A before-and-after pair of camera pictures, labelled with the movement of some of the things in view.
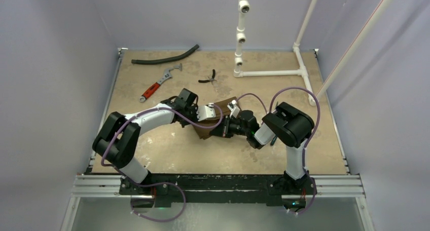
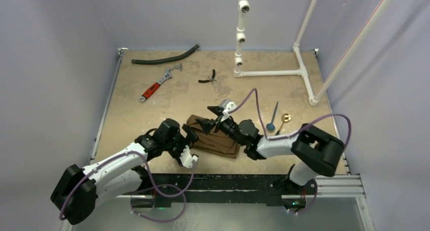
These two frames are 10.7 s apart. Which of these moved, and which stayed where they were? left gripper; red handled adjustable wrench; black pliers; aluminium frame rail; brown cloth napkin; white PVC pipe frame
Moved: left gripper; brown cloth napkin
Stayed: aluminium frame rail; red handled adjustable wrench; white PVC pipe frame; black pliers
